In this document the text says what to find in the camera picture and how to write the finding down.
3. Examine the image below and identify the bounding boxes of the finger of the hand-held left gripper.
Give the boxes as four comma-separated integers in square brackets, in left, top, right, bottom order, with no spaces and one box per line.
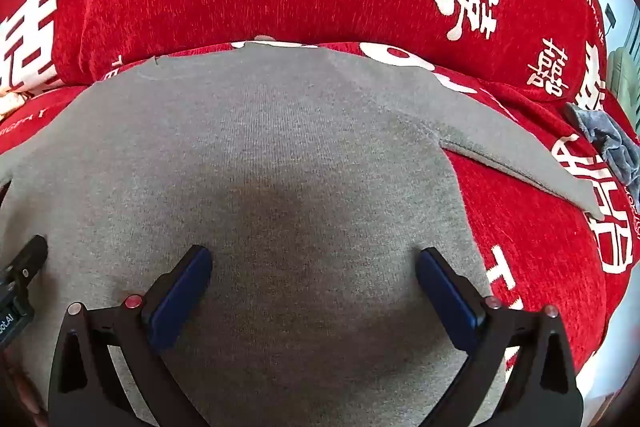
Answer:
[0,234,49,295]

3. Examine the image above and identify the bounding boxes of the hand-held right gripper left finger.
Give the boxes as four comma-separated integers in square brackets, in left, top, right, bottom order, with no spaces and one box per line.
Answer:
[47,244,214,427]

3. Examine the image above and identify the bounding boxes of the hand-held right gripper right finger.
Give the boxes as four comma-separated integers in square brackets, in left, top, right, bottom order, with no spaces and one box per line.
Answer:
[417,247,586,427]

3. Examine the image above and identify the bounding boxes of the grey knit garment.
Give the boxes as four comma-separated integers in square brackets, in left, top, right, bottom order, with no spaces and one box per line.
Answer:
[0,39,606,427]

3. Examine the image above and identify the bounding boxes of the cream white cloth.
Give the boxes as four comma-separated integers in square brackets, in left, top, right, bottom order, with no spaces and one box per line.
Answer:
[0,89,27,118]

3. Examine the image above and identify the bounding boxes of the blue-grey cloth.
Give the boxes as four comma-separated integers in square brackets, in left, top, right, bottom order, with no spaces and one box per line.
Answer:
[565,102,640,185]

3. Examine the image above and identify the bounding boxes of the pale green furniture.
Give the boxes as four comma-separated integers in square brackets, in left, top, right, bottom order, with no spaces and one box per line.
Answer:
[606,44,640,128]

